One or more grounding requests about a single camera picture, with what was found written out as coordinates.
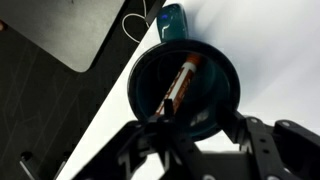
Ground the grey laptop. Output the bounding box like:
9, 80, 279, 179
0, 0, 125, 72

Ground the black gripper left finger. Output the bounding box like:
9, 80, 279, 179
72, 99, 205, 180

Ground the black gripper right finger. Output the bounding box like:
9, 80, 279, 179
217, 103, 320, 180

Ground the orange and white marker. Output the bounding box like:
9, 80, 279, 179
155, 54, 201, 115

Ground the white cable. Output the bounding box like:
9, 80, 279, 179
121, 0, 152, 44

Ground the dark teal ceramic mug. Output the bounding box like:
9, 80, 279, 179
128, 3, 240, 140

